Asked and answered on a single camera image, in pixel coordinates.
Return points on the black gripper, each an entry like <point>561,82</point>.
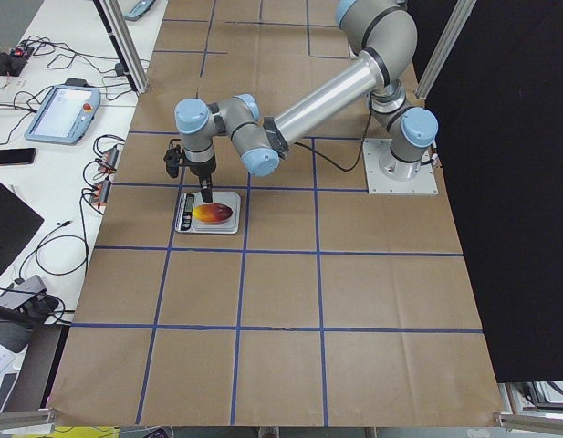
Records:
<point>202,169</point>

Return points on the red yellow mango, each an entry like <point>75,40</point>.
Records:
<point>212,213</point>

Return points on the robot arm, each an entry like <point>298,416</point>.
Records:
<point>383,38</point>

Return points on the white digital kitchen scale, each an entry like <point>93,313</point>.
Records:
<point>187,225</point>

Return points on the teach pendant near left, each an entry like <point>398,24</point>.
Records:
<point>64,116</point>

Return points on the black smartphone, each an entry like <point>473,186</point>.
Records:
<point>19,156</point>

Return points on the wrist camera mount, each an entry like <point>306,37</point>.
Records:
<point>174,160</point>

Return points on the aluminium frame post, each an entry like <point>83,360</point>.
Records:
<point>119,35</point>

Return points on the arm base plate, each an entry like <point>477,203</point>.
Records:
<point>386,175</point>

